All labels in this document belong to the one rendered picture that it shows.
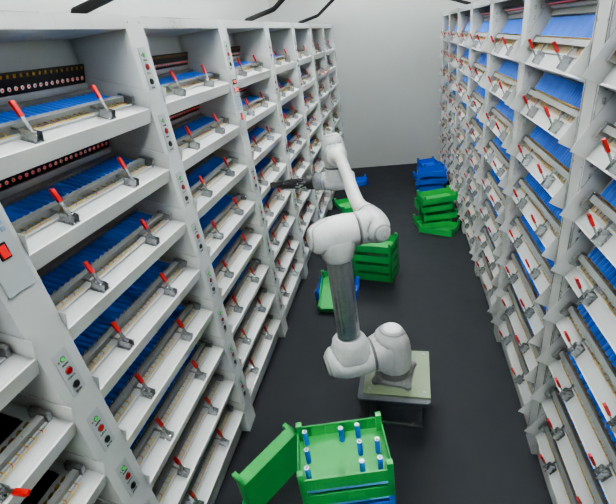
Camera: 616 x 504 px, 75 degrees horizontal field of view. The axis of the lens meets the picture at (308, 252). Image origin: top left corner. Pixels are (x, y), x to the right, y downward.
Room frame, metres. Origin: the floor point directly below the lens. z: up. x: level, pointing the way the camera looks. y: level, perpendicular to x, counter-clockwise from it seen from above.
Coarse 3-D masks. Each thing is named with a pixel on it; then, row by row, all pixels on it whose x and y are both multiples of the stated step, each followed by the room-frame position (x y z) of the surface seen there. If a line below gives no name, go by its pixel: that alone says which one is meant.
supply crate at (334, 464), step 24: (312, 432) 0.98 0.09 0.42; (336, 432) 0.97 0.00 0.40; (384, 432) 0.91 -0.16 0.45; (312, 456) 0.90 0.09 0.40; (336, 456) 0.88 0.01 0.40; (360, 456) 0.87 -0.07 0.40; (384, 456) 0.85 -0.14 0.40; (312, 480) 0.78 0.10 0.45; (336, 480) 0.78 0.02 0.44; (360, 480) 0.78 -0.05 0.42; (384, 480) 0.77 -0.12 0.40
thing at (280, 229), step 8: (280, 216) 2.64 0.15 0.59; (288, 216) 2.71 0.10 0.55; (280, 224) 2.57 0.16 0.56; (288, 224) 2.54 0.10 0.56; (272, 232) 2.30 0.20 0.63; (280, 232) 2.46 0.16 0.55; (288, 232) 2.53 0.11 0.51; (272, 240) 2.30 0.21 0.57; (280, 240) 2.35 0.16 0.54; (272, 248) 2.24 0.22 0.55; (280, 248) 2.33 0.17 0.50
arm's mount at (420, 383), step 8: (416, 352) 1.51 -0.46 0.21; (424, 352) 1.50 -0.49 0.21; (416, 360) 1.46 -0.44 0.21; (424, 360) 1.45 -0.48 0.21; (416, 368) 1.40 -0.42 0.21; (424, 368) 1.40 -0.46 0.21; (368, 376) 1.40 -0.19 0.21; (416, 376) 1.36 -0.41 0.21; (424, 376) 1.35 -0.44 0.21; (368, 384) 1.35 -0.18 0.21; (416, 384) 1.31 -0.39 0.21; (424, 384) 1.30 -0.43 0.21; (368, 392) 1.31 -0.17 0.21; (376, 392) 1.30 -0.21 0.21; (384, 392) 1.29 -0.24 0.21; (392, 392) 1.29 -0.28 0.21; (400, 392) 1.28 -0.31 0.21; (408, 392) 1.27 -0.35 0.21; (416, 392) 1.26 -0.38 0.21; (424, 392) 1.25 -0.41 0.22
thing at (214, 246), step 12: (228, 192) 2.08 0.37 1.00; (240, 192) 2.07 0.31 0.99; (252, 192) 2.05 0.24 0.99; (252, 204) 2.01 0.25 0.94; (228, 216) 1.84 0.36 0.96; (240, 216) 1.86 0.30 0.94; (228, 228) 1.72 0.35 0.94; (216, 240) 1.60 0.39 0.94; (228, 240) 1.68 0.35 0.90; (216, 252) 1.54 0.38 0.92
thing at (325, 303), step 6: (324, 276) 2.49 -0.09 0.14; (324, 282) 2.46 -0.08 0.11; (324, 288) 2.41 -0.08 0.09; (324, 294) 2.37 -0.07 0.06; (330, 294) 2.36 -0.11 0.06; (324, 300) 2.33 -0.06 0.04; (330, 300) 2.32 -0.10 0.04; (318, 306) 2.23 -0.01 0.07; (324, 306) 2.29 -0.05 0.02; (330, 306) 2.27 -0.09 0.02
